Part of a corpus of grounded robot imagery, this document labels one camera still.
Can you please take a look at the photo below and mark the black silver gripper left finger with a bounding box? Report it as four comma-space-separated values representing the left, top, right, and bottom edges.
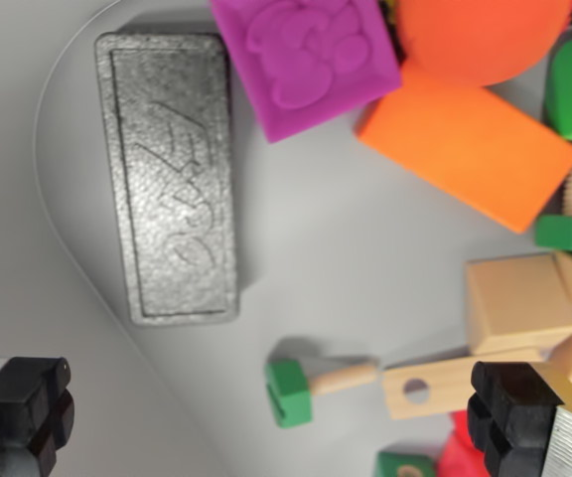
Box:
0, 355, 75, 477

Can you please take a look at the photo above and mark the black silver gripper right finger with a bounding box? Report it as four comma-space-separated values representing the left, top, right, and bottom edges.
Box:
467, 361, 572, 477

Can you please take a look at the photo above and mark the grey plastic bin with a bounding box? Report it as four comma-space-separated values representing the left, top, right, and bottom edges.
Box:
0, 0, 572, 477

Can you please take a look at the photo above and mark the red wooden cube with holes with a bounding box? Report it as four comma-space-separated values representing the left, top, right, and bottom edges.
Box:
448, 410, 474, 437

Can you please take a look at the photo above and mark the natural wooden bar with holes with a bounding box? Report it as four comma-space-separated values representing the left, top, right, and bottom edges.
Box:
381, 354, 484, 422

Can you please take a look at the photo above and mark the green wooden cube with holes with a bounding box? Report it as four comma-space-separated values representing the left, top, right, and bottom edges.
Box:
373, 449, 440, 477

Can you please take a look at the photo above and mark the green wooden nut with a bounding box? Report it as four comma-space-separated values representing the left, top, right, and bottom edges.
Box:
535, 213, 572, 254

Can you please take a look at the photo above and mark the square green headed wooden bolt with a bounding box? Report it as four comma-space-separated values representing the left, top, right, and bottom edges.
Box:
264, 353, 382, 429

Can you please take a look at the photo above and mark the dark grey foam block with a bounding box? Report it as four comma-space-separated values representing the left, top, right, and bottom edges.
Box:
93, 32, 242, 328

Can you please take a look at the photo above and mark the orange rectangular wooden block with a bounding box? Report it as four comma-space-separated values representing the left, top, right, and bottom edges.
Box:
355, 67, 572, 235

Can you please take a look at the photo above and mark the orange foam ball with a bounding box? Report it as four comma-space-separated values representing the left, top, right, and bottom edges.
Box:
395, 0, 572, 89

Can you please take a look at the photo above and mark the magenta embossed soft cube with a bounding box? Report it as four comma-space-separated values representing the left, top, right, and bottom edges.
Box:
210, 0, 401, 144

